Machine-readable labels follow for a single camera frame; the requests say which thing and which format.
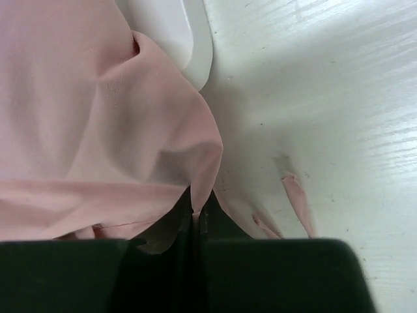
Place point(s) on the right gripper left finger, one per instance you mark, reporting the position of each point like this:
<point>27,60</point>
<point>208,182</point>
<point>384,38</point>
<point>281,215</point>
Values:
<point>142,274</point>

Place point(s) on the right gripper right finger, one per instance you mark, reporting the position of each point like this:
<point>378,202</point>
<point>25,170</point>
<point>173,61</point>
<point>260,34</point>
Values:
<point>242,274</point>

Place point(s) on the pink trousers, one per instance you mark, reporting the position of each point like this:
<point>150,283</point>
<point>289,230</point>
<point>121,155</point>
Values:
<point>101,134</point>

